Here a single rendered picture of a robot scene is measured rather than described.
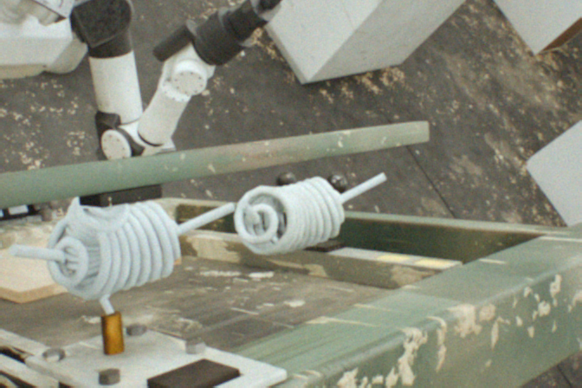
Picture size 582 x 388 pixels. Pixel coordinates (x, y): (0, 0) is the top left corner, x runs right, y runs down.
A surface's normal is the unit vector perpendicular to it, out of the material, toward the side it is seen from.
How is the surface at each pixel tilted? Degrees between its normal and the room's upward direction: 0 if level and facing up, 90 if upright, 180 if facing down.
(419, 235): 90
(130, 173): 34
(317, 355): 56
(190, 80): 86
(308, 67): 90
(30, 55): 68
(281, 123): 0
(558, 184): 90
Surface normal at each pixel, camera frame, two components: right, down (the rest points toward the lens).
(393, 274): -0.71, 0.12
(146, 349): -0.07, -0.99
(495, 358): 0.70, 0.02
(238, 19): -0.23, 0.47
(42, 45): 0.62, 0.58
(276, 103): 0.54, -0.54
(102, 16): 0.43, 0.36
